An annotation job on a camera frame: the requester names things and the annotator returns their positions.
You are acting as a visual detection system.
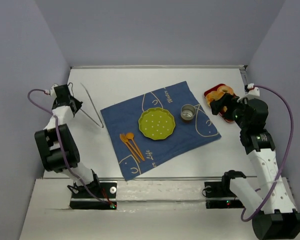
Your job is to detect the glazed ring bread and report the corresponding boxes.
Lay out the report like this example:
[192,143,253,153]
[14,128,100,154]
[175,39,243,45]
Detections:
[217,85,234,98]
[205,91,224,106]

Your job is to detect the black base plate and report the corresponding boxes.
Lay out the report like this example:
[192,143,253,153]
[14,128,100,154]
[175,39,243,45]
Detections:
[67,181,118,210]
[201,181,244,210]

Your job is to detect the blue embroidered cloth mat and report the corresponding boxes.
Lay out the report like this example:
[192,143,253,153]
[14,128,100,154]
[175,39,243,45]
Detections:
[101,81,221,181]

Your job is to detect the metal serving tongs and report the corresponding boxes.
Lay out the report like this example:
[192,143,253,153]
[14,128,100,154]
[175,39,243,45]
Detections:
[80,82,105,129]

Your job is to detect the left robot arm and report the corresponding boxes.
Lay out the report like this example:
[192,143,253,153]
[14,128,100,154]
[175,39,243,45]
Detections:
[27,84,102,201]

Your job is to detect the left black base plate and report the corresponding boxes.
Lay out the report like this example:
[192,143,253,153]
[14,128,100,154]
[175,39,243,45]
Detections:
[67,181,118,210]

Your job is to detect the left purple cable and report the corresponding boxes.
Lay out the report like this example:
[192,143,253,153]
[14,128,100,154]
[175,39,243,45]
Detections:
[27,89,116,208]

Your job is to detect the red tray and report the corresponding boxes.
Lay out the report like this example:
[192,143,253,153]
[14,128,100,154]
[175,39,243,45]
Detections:
[203,83,237,123]

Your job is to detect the purple cable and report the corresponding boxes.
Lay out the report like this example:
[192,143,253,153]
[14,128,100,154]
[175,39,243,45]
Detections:
[240,84,295,223]
[27,89,116,208]

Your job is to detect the green dotted plate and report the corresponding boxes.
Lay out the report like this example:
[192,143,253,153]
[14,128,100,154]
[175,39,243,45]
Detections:
[138,107,176,141]

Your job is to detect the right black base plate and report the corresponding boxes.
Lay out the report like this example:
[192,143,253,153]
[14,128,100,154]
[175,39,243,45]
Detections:
[201,181,244,210]

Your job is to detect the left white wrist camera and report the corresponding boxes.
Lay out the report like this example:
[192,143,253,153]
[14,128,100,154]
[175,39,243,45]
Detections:
[44,84,59,98]

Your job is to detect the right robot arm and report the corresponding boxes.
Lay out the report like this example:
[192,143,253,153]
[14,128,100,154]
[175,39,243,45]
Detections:
[209,93,300,240]

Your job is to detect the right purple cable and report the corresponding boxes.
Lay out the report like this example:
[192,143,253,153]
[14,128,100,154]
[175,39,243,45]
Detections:
[240,84,295,223]

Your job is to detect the orange plastic spoon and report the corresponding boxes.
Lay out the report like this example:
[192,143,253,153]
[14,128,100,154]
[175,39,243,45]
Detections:
[125,132,145,161]

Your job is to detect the metal cup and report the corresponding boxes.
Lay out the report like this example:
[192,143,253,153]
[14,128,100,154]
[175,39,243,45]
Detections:
[180,104,196,123]

